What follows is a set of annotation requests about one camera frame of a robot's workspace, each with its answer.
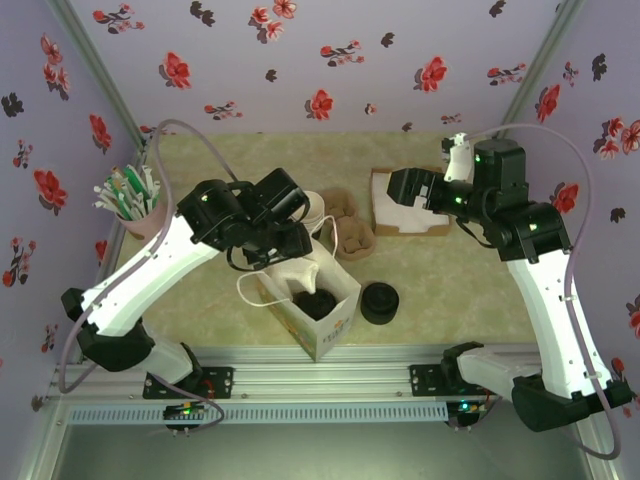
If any black plastic cup lid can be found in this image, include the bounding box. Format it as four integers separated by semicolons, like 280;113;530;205
292;288;337;321

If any white paper carrier bag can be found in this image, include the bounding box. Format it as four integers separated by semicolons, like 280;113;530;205
237;214;362;364

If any white napkin stack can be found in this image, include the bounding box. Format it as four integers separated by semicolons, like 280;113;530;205
372;172;451;234

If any brown cardboard napkin tray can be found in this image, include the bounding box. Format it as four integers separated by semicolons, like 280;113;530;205
370;165;454;237

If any brown pulp cup carrier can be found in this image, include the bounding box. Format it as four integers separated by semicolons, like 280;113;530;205
319;188;359;222
332;216;377;262

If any pink straw holder cup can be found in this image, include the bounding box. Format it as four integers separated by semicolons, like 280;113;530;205
117;202;174;242

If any green wrapped straw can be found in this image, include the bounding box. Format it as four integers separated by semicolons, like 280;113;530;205
110;169;135;216
123;165;149;216

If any stack of black cup lids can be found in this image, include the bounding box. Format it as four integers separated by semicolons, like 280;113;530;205
360;280;402;326

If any black controller board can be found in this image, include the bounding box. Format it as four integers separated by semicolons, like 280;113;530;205
446;399;490;427
163;402;207;427

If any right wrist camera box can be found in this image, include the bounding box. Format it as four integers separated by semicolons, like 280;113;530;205
441;132;475;182

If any aluminium corner post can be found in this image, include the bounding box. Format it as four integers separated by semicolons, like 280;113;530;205
492;0;585;146
49;0;151;151

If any aluminium front frame rail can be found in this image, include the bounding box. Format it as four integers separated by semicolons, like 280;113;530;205
48;343;594;401

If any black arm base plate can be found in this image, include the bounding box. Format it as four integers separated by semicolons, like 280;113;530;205
143;366;235;400
408;363;501;397

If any white slotted cable duct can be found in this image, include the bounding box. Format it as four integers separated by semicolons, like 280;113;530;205
66;402;450;426

